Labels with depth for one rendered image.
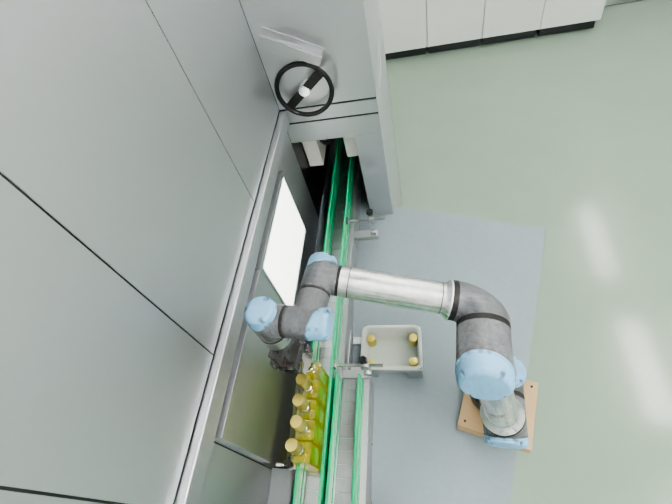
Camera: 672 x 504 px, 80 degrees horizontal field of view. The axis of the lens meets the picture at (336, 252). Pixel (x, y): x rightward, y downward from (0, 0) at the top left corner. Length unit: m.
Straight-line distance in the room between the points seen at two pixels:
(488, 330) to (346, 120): 1.02
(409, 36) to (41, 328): 4.22
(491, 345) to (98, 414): 0.72
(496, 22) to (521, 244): 3.04
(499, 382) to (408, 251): 1.06
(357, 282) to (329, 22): 0.86
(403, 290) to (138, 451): 0.61
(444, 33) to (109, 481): 4.34
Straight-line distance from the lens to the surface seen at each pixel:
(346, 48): 1.49
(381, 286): 0.94
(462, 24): 4.55
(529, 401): 1.56
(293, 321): 0.89
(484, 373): 0.88
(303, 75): 1.54
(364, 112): 1.61
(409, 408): 1.55
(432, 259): 1.82
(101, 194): 0.77
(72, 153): 0.74
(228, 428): 1.08
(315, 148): 1.89
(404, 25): 4.49
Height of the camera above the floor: 2.25
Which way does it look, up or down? 52 degrees down
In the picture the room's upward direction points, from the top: 19 degrees counter-clockwise
